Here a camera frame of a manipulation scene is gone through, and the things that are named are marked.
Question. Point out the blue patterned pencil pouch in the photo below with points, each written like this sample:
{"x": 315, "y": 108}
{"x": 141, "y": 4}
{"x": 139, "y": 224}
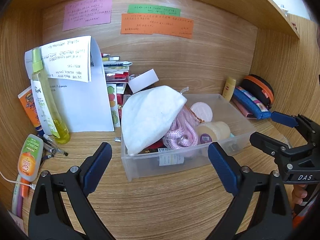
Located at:
{"x": 251, "y": 103}

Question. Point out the red velvet pouch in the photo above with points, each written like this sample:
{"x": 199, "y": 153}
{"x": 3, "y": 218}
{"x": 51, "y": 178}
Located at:
{"x": 155, "y": 147}

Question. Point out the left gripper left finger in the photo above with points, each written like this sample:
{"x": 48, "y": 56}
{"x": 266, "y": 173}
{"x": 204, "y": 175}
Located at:
{"x": 48, "y": 218}

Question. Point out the pink round Hyntoor case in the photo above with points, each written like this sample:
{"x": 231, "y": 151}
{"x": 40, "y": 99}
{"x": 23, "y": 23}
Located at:
{"x": 203, "y": 111}

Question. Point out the white folded paper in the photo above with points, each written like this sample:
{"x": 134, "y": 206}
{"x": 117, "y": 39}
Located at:
{"x": 77, "y": 80}

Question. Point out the pink notebook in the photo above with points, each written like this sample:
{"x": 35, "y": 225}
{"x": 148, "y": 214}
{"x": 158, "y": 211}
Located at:
{"x": 247, "y": 114}

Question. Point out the yellow lotion tube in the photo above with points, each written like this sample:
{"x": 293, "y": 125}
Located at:
{"x": 229, "y": 88}

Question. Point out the clear plastic storage bin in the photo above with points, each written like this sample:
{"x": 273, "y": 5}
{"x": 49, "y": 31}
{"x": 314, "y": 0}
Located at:
{"x": 184, "y": 151}

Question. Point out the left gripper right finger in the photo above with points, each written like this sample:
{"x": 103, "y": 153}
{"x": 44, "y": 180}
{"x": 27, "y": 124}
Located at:
{"x": 272, "y": 215}

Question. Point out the yellow green spray bottle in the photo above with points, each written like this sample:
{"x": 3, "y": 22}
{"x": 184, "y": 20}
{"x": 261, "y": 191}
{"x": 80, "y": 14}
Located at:
{"x": 46, "y": 101}

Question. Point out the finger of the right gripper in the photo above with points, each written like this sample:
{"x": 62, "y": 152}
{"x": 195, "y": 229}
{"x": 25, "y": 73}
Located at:
{"x": 267, "y": 144}
{"x": 284, "y": 119}

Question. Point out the black orange zip case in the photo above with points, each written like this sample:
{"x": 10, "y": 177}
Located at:
{"x": 259, "y": 88}

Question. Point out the orange sunscreen tube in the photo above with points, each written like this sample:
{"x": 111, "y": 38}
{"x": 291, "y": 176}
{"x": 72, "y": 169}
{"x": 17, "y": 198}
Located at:
{"x": 27, "y": 101}

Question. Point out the green sticky note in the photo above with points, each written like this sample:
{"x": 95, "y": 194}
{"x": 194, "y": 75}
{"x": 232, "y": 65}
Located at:
{"x": 153, "y": 9}

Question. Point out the orange hand gel bottle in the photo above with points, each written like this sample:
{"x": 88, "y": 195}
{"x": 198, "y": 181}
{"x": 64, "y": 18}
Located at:
{"x": 30, "y": 158}

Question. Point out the white cloth pouch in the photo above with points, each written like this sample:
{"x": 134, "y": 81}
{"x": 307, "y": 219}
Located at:
{"x": 147, "y": 116}

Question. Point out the pens at left edge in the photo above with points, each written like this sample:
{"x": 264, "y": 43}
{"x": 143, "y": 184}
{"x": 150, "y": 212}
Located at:
{"x": 17, "y": 199}

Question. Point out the pink sticky note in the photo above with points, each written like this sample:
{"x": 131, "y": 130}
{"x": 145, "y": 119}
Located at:
{"x": 85, "y": 13}

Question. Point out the right hand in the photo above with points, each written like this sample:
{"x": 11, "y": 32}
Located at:
{"x": 298, "y": 194}

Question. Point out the stack of books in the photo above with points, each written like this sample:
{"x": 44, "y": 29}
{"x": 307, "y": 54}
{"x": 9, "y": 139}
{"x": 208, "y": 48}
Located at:
{"x": 117, "y": 77}

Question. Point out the orange sticky note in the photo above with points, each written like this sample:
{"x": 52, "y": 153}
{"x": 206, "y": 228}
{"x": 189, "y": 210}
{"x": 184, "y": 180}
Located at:
{"x": 157, "y": 24}

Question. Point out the white small box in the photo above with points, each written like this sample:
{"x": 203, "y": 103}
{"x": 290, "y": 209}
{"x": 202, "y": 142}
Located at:
{"x": 142, "y": 81}

